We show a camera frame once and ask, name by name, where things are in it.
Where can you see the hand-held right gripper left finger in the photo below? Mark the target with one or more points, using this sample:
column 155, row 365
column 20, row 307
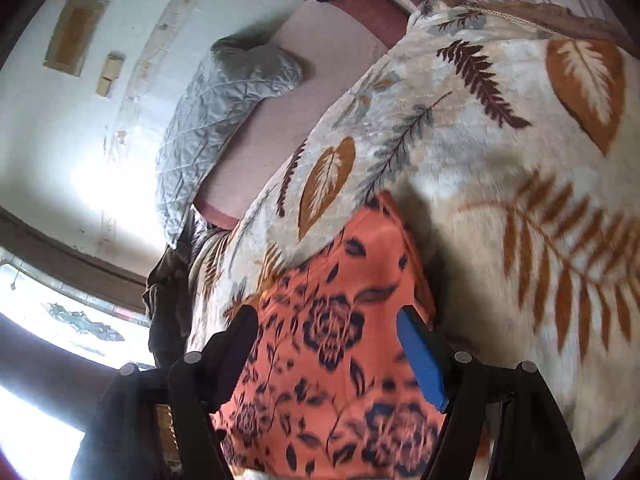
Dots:
column 235, row 355

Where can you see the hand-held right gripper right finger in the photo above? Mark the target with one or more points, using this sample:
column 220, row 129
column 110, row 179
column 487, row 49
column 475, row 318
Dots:
column 422, row 355

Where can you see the orange floral blouse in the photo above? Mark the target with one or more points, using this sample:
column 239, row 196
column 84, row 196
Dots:
column 330, row 270

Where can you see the dark brown knitted garment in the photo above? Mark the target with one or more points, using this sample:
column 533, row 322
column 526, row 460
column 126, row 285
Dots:
column 167, row 300

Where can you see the brown wooden cabinet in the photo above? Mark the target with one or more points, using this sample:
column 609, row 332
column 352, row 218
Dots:
column 165, row 430

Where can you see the cream leaf-print blanket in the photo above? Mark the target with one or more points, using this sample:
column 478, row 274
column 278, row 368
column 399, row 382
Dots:
column 475, row 185

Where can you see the stained glass window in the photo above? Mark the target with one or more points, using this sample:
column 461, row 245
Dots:
column 50, row 305

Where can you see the grey quilted pillow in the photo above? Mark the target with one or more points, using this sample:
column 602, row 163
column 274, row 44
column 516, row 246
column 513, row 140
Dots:
column 210, row 125

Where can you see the beige wall switch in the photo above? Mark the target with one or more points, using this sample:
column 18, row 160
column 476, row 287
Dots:
column 106, row 86
column 115, row 66

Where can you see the beige wall panel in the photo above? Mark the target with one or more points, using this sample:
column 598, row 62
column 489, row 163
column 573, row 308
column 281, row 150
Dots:
column 75, row 35

